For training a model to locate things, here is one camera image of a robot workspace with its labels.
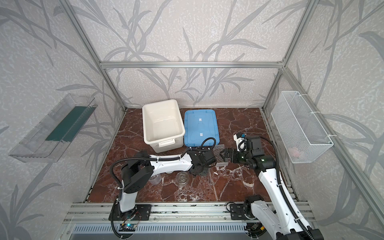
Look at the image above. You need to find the white wire basket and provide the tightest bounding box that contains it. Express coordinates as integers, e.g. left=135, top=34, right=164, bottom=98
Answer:
left=271, top=91, right=334, bottom=164

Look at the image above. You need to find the aluminium front rail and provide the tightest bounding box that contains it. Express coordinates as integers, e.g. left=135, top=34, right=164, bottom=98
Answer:
left=63, top=202, right=232, bottom=224

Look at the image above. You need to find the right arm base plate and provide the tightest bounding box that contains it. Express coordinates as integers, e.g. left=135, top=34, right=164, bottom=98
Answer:
left=226, top=202, right=256, bottom=221

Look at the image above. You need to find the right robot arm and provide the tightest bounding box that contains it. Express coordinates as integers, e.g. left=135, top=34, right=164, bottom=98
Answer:
left=221, top=133, right=324, bottom=240

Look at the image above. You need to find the glass petri dish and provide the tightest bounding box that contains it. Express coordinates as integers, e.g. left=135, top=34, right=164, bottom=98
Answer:
left=176, top=172, right=190, bottom=187

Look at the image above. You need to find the green circuit board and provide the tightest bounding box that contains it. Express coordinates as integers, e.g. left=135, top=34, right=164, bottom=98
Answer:
left=119, top=223, right=137, bottom=232

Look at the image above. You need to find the clear test tube rack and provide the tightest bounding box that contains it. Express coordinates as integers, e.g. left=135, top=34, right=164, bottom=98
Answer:
left=213, top=144, right=229, bottom=167

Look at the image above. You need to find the clear wall shelf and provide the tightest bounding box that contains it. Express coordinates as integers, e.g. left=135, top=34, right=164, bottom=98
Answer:
left=9, top=94, right=98, bottom=163

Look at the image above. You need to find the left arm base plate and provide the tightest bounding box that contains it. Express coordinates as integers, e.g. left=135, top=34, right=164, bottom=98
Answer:
left=108, top=204, right=152, bottom=221

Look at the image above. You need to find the white plastic bin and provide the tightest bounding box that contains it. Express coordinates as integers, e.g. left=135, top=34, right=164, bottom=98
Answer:
left=142, top=100, right=186, bottom=153

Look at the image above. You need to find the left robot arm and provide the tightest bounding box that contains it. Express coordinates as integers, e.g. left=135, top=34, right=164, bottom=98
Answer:
left=110, top=147, right=217, bottom=213

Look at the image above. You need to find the blue plastic lid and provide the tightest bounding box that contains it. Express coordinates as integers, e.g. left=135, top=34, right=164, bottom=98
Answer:
left=184, top=110, right=220, bottom=147

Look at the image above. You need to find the clear plastic beaker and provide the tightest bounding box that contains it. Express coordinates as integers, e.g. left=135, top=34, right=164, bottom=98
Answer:
left=149, top=174, right=163, bottom=186

